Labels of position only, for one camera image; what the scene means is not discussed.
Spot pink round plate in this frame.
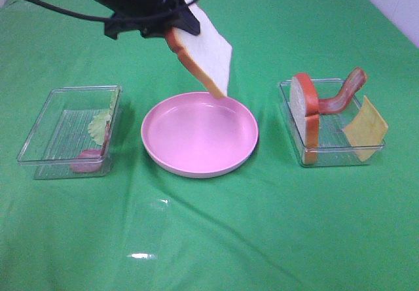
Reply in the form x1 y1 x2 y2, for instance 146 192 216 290
141 92 259 179

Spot yellow cheese slice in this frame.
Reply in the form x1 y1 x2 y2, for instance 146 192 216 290
343 95 389 162

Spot left clear plastic tray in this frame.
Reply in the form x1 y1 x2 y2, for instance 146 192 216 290
17 85 122 180

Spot bread slice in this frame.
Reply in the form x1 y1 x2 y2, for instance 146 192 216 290
165 0 232 99
289 73 319 165

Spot right clear plastic tray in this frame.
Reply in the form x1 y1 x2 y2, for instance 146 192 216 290
278 80 386 167

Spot clear plastic tray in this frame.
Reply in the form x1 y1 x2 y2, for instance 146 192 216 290
278 80 386 167
17 85 122 180

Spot green lettuce leaf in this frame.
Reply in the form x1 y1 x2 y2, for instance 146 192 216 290
87 91 119 146

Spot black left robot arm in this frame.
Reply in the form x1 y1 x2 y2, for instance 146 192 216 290
95 0 200 39

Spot green tablecloth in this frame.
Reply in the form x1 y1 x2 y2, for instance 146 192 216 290
1 0 418 290

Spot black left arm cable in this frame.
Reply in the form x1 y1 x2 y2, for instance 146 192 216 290
0 0 202 22

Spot bacon strip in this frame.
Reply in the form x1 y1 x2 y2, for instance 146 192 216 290
70 121 110 173
319 67 368 114

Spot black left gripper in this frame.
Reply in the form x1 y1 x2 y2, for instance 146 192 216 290
104 0 200 39

